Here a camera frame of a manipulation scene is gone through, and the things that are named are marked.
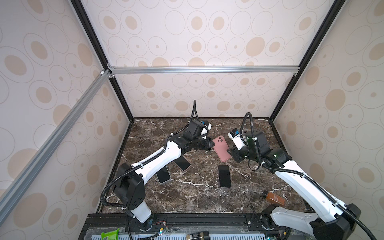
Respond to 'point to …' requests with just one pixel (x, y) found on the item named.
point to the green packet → (110, 235)
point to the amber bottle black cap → (274, 198)
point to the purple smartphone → (224, 176)
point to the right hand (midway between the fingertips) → (232, 147)
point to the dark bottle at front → (202, 235)
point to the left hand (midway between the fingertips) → (219, 143)
